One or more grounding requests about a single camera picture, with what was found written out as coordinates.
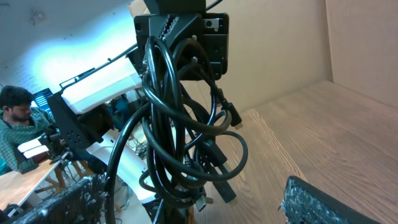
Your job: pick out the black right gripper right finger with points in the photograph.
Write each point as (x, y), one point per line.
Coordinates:
(304, 203)

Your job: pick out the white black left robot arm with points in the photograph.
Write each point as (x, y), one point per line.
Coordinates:
(78, 107)

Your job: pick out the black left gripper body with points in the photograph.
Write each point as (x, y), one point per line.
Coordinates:
(187, 29)

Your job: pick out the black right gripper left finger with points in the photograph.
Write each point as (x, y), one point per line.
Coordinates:
(81, 202)

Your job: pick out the wooden side table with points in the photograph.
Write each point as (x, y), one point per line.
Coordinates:
(17, 188)

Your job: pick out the man in green shirt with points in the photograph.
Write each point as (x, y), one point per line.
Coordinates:
(20, 122)

